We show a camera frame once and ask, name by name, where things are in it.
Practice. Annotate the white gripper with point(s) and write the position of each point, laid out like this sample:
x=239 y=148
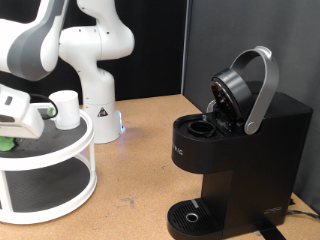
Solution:
x=30 y=128

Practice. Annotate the green-lidded reusable coffee pod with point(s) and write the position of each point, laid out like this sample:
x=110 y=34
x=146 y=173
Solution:
x=6 y=144

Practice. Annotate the white two-tier turntable shelf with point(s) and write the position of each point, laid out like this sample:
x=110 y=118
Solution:
x=50 y=160

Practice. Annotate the black Keurig coffee machine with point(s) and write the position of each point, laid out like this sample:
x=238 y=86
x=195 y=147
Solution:
x=253 y=160

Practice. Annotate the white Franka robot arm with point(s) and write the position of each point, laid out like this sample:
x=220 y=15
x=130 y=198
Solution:
x=100 y=83

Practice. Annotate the black backdrop curtain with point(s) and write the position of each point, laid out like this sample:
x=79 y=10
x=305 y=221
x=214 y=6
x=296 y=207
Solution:
x=156 y=50

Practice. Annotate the black tape strip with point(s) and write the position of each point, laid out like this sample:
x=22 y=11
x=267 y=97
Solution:
x=271 y=233

